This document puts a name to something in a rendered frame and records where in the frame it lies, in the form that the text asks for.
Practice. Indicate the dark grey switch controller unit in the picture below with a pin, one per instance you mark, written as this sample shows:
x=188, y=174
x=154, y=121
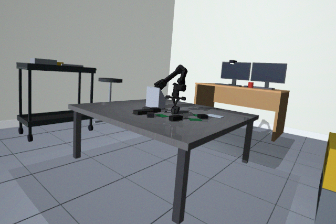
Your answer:
x=175, y=109

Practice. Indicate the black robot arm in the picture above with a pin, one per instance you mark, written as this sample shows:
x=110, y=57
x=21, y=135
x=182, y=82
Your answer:
x=181, y=81

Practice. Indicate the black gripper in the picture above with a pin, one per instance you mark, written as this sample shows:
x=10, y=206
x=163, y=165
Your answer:
x=175, y=96

